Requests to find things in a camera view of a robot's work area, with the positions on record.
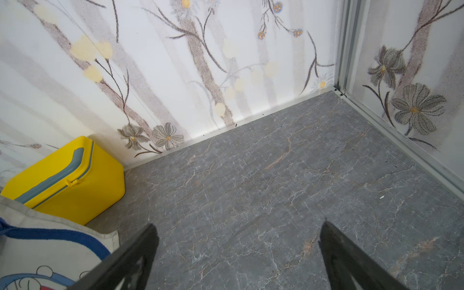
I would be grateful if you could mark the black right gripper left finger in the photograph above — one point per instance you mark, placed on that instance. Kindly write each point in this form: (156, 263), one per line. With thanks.
(128, 268)

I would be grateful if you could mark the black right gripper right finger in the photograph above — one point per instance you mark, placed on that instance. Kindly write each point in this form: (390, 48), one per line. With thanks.
(348, 267)

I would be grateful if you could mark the white Doraemon tote bag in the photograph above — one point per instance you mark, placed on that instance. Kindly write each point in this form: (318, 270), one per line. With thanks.
(44, 252)

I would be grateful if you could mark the yellow plastic box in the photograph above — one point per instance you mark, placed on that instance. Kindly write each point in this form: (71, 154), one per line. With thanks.
(77, 182)

